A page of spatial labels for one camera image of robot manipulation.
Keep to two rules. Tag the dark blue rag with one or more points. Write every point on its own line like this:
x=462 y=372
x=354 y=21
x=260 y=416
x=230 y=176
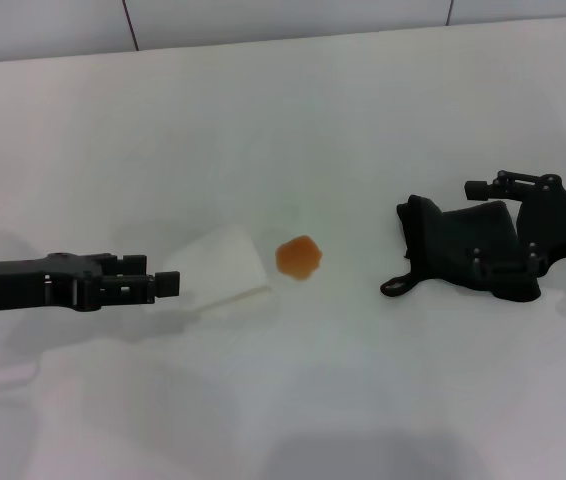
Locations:
x=448 y=235

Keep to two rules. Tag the white paper cup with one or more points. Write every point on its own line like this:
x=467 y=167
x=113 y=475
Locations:
x=223 y=265

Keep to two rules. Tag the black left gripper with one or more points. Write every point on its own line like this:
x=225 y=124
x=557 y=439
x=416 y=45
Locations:
x=18 y=285

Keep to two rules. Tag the brown water stain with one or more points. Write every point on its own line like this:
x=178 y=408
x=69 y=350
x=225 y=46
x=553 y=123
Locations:
x=298 y=257

